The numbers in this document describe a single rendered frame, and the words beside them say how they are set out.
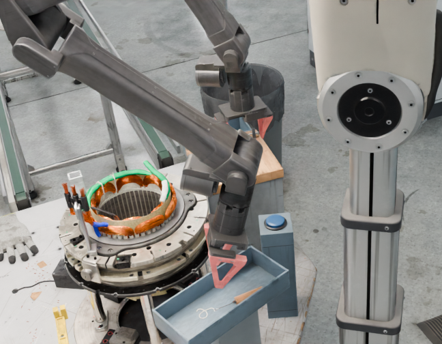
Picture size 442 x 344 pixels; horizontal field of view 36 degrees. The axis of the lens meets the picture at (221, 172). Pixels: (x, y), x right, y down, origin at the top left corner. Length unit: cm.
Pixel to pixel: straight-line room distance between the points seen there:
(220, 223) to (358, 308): 37
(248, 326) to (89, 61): 60
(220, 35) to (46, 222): 86
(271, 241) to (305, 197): 183
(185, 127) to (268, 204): 61
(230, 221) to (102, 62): 36
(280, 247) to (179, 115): 51
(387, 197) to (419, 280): 165
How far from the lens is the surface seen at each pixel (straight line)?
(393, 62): 103
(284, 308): 162
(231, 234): 121
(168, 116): 107
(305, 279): 173
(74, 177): 150
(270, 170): 160
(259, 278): 138
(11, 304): 184
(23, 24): 103
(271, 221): 148
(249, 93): 159
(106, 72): 105
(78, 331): 168
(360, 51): 102
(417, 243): 305
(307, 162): 354
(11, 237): 202
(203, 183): 118
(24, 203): 225
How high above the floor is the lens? 196
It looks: 34 degrees down
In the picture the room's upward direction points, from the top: 7 degrees counter-clockwise
